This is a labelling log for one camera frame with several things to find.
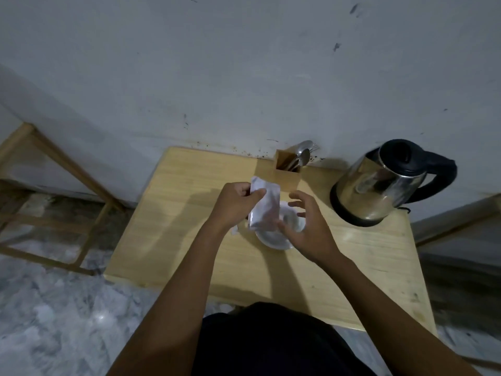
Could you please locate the person's left hand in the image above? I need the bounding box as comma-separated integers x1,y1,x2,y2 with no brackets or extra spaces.
207,182,267,234

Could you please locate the small steel spoon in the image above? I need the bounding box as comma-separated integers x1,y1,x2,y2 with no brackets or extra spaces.
294,149,311,172

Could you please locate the wooden frame rack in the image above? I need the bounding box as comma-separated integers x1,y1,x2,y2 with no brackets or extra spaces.
0,123,127,277

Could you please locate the white paper packet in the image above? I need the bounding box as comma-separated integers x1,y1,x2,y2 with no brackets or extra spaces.
247,176,281,233

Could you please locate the wooden cutlery holder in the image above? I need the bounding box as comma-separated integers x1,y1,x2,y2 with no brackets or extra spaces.
273,149,302,193

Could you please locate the person's right forearm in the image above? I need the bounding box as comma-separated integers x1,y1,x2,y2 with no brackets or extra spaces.
319,252,483,376

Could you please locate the stainless steel electric kettle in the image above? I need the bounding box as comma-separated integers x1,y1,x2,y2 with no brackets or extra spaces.
332,139,458,221

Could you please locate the large steel spoon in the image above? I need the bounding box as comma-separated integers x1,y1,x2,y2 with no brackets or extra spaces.
288,140,314,171

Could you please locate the person's right hand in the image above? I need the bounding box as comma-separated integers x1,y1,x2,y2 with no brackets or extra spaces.
276,190,342,266

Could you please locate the white saucer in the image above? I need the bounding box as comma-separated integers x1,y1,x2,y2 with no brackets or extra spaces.
255,226,295,251

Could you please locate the white cup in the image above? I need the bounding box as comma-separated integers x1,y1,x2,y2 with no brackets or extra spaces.
277,201,307,234

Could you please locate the person's dark clothing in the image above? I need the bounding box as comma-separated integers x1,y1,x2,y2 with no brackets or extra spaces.
191,302,377,376

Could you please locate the person's left forearm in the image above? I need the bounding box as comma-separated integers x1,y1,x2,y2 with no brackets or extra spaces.
106,224,237,376

